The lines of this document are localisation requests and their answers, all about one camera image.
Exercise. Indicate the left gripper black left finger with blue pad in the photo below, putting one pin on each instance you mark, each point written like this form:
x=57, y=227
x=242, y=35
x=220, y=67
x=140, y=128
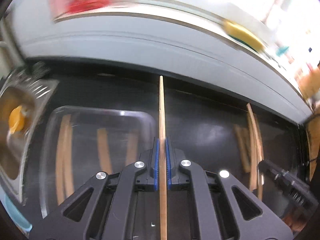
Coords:
x=104, y=206

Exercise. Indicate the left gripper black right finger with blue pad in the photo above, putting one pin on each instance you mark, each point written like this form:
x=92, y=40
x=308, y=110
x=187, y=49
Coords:
x=220, y=207

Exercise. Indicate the pale single chopstick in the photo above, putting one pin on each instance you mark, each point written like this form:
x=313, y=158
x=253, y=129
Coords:
x=104, y=151

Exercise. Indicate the wooden chopstick pair stick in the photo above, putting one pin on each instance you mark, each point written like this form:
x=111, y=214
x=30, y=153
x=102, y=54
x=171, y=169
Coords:
x=162, y=97
x=162, y=178

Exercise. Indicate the wooden chopstick in pile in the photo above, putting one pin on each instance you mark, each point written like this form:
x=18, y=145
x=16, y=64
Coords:
x=132, y=148
x=67, y=157

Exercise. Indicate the teal bowl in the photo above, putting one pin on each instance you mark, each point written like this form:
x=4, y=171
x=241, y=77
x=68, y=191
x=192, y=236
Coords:
x=19, y=219

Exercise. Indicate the clear plastic container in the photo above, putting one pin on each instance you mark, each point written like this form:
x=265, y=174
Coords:
x=85, y=160

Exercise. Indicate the wooden spoon left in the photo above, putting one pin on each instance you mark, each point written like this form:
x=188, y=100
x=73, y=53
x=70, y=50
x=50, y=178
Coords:
x=242, y=137

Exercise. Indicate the orange sink strainer plug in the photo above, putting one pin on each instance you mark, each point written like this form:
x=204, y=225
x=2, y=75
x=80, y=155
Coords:
x=16, y=120

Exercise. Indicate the stainless steel sink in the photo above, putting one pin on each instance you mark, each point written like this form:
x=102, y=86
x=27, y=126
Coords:
x=23, y=101

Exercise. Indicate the yellow sponge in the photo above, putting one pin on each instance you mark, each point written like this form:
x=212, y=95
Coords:
x=243, y=35

